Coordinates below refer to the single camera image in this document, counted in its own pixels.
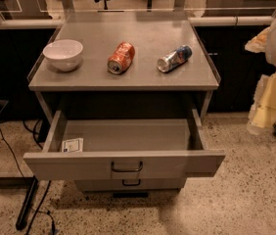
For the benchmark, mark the black table leg base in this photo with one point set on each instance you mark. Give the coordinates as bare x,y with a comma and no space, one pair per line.
27,202

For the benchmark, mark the grey drawer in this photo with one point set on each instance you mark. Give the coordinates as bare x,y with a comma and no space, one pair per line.
129,184
125,149

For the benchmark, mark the white ceramic bowl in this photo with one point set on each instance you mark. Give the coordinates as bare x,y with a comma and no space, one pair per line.
63,55

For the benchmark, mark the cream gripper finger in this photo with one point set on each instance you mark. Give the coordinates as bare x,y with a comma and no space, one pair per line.
262,114

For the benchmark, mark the grey top drawer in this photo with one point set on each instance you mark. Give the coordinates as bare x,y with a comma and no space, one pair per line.
125,149

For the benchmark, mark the grey metal drawer cabinet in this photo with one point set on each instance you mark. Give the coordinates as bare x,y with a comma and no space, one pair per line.
142,91

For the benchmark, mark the grey bottom drawer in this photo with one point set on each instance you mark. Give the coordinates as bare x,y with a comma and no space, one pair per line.
129,184

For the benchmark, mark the blue silver soda can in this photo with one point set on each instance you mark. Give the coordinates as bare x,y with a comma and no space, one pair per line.
174,59

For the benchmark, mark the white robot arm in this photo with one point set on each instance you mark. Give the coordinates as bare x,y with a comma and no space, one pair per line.
265,42

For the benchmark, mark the orange soda can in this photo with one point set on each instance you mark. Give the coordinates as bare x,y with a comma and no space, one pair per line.
122,58

